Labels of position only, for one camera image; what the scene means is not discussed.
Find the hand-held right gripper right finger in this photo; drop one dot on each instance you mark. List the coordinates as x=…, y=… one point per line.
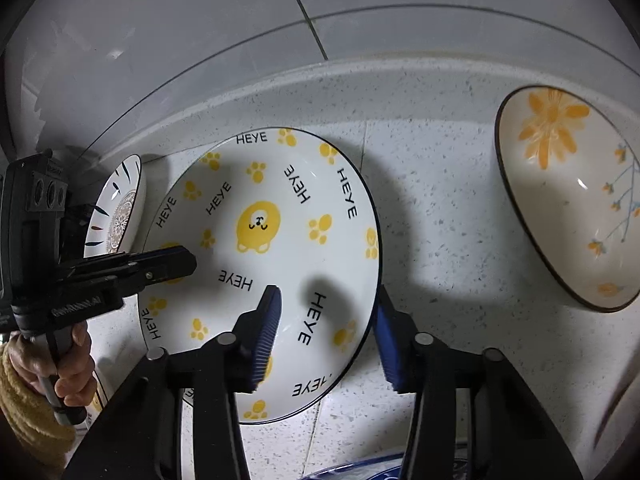
x=391, y=347

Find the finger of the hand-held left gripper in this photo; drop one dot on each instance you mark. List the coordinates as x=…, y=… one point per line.
x=160, y=265

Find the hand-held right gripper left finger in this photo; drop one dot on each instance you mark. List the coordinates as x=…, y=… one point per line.
x=266, y=337

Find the white plate yellow paw prints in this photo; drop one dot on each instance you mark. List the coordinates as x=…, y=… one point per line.
x=280, y=185

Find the white bowl orange flower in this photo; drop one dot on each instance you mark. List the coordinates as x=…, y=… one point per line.
x=550, y=185

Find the person's left forearm yellow sleeve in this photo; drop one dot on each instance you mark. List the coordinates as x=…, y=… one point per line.
x=25, y=420

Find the person's left hand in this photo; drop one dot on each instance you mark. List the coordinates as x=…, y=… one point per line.
x=75, y=370

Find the white plate black stripes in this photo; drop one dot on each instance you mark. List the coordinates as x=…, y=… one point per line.
x=117, y=195

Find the blue patterned plate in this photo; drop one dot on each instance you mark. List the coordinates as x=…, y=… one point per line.
x=360, y=467

